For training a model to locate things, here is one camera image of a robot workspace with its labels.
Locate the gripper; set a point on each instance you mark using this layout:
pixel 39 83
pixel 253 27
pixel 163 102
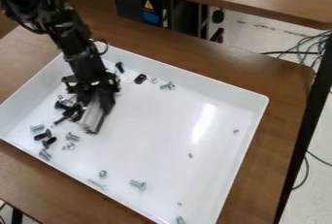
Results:
pixel 87 69

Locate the silver metal bar tool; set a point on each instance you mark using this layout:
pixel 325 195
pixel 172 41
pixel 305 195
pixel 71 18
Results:
pixel 93 119

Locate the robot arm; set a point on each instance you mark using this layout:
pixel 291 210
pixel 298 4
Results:
pixel 41 6

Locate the pile of metal screws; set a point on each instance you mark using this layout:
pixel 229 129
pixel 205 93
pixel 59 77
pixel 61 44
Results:
pixel 60 118
pixel 140 78
pixel 137 184

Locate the white tray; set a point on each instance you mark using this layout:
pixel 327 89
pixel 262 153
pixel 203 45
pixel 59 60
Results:
pixel 164 131

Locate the black equipment box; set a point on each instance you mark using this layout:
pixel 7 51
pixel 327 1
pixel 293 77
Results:
pixel 134 6

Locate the black metal post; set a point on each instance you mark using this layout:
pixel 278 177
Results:
pixel 309 118

